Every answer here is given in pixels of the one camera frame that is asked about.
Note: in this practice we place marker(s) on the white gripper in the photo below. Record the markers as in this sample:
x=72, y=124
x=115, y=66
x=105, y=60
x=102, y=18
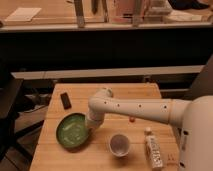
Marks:
x=91, y=124

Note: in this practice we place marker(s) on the green ceramic bowl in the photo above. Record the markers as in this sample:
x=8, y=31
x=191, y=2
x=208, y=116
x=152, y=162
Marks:
x=71, y=132

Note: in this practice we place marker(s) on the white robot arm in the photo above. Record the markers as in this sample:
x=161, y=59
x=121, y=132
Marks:
x=193, y=117

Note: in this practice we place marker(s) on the black rectangular bar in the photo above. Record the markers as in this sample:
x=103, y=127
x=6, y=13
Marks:
x=65, y=100

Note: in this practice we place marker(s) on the white paper cup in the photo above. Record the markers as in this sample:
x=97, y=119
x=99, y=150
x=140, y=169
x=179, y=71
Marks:
x=119, y=145

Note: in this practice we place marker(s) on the orange carrot toy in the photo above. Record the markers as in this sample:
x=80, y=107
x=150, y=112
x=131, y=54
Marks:
x=131, y=119

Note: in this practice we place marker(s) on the white labelled bottle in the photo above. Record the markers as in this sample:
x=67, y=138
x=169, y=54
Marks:
x=153, y=150

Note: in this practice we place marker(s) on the white paper sheet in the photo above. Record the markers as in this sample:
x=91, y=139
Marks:
x=22, y=14

